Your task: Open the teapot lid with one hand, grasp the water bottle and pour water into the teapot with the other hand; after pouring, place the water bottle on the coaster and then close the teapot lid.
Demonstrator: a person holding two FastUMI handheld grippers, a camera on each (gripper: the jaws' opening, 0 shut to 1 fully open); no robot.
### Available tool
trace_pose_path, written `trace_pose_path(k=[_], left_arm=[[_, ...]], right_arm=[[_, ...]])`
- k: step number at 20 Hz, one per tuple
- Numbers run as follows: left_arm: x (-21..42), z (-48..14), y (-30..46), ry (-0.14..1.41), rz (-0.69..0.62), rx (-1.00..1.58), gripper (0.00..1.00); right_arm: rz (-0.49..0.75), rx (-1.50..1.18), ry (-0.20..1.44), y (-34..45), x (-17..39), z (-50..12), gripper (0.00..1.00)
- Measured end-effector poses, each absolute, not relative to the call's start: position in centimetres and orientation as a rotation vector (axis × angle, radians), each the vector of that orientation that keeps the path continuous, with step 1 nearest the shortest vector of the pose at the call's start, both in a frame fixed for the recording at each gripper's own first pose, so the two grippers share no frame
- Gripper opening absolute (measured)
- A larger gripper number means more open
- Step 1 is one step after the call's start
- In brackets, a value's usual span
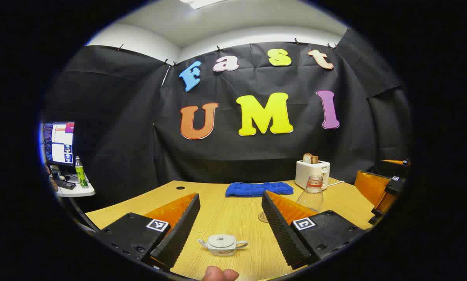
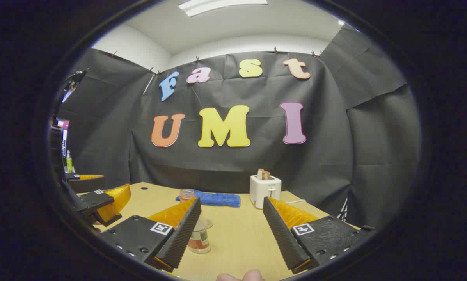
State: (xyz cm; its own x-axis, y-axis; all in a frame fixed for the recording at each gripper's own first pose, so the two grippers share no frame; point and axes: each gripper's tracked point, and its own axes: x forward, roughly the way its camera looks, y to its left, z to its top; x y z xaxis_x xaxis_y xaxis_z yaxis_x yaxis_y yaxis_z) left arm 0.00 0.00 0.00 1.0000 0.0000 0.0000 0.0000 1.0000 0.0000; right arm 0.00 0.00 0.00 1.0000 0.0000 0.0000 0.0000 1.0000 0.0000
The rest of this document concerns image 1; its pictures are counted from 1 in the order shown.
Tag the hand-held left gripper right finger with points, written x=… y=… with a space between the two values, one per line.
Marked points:
x=282 y=230

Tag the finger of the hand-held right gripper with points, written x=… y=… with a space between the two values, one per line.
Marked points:
x=395 y=161
x=373 y=187

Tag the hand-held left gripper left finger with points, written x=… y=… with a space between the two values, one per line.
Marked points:
x=180 y=230

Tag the round wooden coaster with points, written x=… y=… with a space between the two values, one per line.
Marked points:
x=263 y=217

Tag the clear plastic water bottle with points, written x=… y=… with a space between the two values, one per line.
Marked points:
x=311 y=197

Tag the white ceramic teacup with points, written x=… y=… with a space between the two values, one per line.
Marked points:
x=223 y=251

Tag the green drink bottle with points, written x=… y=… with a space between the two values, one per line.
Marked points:
x=81 y=173

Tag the blue towel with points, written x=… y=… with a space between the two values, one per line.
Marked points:
x=256 y=189

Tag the white toaster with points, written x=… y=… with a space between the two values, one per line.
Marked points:
x=306 y=171

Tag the bread slice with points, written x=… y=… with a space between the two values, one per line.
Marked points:
x=307 y=158
x=315 y=159

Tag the white side table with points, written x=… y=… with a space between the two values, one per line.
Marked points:
x=83 y=191

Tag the black keyboard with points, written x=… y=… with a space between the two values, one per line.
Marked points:
x=66 y=184

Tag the computer monitor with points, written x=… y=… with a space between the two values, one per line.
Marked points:
x=59 y=142

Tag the ceiling light panel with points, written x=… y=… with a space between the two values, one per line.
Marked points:
x=202 y=3

